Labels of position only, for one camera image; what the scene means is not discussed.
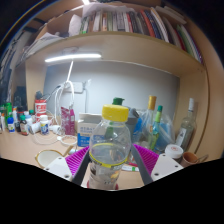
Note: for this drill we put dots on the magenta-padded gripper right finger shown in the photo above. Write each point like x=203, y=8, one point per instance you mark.
x=148, y=158

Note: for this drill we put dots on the slim green glass bottle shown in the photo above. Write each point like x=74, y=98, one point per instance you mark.
x=156, y=130

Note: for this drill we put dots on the red and white can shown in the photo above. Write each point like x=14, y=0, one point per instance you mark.
x=40, y=108

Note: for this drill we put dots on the tall clear glass bottle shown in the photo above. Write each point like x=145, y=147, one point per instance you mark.
x=186, y=130

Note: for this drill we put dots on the grey thermos flask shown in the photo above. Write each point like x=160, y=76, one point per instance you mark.
x=132, y=118

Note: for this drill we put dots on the wooden shelf unit with books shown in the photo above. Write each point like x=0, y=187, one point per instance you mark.
x=133, y=46

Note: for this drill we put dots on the magenta pouch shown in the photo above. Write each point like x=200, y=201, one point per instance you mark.
x=67, y=121

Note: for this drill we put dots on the green plastic bottle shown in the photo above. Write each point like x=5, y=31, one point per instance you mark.
x=118, y=101

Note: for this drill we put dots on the under-shelf light strip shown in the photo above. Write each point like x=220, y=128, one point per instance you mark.
x=73, y=57

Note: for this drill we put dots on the small white bottle blue cap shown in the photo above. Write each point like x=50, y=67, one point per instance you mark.
x=10, y=125

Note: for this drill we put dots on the brown ceramic mug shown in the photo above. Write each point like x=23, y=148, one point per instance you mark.
x=188, y=159

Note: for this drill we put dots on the clear bottle with yellow cap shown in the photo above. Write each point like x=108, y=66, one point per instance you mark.
x=110, y=146

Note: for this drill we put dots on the blue and white carton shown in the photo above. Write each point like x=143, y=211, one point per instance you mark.
x=85, y=128

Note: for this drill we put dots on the cream ceramic cup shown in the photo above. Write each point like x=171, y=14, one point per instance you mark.
x=46, y=158

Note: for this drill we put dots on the tall clear bottle gold cap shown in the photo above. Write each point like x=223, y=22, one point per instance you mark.
x=148, y=120

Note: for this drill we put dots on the glass jar with white lid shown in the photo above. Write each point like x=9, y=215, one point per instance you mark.
x=174, y=151

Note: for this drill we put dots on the small white bottle blue label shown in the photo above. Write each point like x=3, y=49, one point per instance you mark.
x=44, y=126

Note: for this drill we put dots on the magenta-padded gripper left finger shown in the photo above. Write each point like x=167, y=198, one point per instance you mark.
x=76, y=160

